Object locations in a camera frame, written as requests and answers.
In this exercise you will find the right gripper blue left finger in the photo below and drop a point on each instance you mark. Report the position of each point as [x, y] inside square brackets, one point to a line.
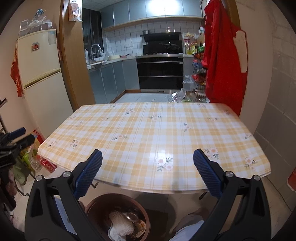
[54, 211]

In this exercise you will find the cream white refrigerator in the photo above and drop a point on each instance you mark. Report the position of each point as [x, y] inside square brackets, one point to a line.
[42, 81]

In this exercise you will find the red hanging apron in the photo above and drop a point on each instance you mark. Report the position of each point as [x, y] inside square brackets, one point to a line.
[225, 58]

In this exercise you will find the wooden door frame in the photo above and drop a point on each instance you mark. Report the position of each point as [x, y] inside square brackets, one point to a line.
[73, 63]

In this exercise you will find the red cardboard box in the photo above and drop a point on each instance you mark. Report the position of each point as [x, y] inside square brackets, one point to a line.
[291, 181]

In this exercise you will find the black range hood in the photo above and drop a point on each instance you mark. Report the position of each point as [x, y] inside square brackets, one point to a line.
[162, 43]

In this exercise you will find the clear plastic bags on floor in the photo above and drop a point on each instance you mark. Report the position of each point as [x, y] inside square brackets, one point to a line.
[178, 94]

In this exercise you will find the white foam fruit net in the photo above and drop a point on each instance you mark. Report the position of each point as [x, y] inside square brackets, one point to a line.
[121, 224]

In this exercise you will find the red fridge magnet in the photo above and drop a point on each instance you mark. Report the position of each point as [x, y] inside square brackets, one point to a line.
[35, 46]

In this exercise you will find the grey kitchen cabinets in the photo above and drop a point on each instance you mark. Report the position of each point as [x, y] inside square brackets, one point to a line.
[130, 11]
[110, 80]

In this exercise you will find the red gold wrapper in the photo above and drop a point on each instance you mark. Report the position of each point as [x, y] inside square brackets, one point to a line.
[139, 228]

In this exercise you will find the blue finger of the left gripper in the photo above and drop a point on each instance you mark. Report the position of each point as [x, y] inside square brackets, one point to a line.
[17, 133]

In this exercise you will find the chrome kitchen faucet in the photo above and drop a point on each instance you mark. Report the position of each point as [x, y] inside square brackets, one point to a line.
[96, 51]

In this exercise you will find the wire snack storage rack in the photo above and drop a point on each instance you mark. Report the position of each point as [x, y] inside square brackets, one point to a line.
[194, 73]

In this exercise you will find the person's knee in white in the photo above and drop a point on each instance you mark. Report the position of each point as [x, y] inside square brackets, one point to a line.
[186, 233]

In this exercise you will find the yellow plaid tablecloth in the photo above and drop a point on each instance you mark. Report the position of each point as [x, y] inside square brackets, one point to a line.
[149, 146]

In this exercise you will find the brown round trash bin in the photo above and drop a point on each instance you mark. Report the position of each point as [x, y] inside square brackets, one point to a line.
[98, 211]

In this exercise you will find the black built-in oven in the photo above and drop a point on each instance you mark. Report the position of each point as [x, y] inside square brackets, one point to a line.
[160, 72]

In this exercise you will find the grey lower kitchen cabinets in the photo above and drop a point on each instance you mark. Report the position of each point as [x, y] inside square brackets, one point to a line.
[110, 80]

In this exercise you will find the grey upper kitchen cabinets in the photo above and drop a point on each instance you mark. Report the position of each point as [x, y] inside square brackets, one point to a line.
[130, 11]

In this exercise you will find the red hanging decoration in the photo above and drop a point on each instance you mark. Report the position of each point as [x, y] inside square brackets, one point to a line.
[15, 75]

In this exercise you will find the crushed blue soda can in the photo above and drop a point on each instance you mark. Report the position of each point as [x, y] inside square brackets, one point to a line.
[132, 217]

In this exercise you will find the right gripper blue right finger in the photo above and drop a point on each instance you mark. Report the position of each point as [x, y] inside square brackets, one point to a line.
[252, 220]

